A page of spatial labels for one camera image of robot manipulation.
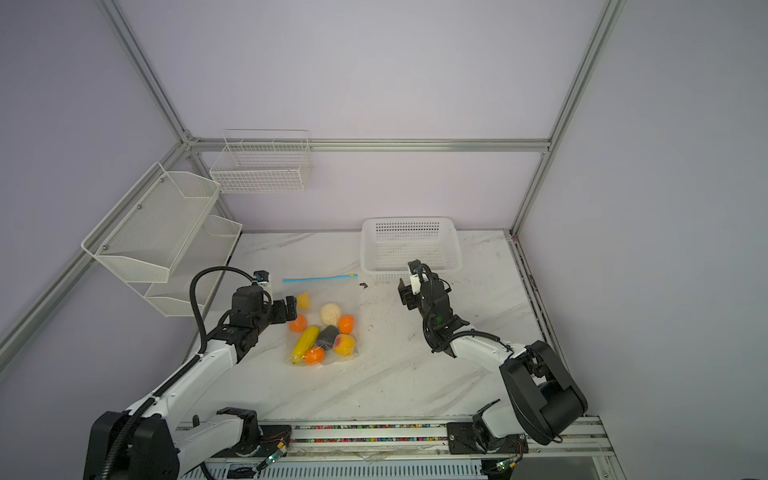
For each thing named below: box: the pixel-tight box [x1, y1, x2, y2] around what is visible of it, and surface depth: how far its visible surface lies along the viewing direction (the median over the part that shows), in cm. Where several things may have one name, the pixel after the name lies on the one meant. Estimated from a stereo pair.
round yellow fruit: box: [333, 333, 356, 357], surface depth 87 cm
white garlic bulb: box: [320, 303, 342, 327], surface depth 94 cm
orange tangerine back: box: [339, 314, 355, 334], surface depth 92 cm
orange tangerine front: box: [303, 346, 325, 365], surface depth 84 cm
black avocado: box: [316, 325, 339, 350], surface depth 90 cm
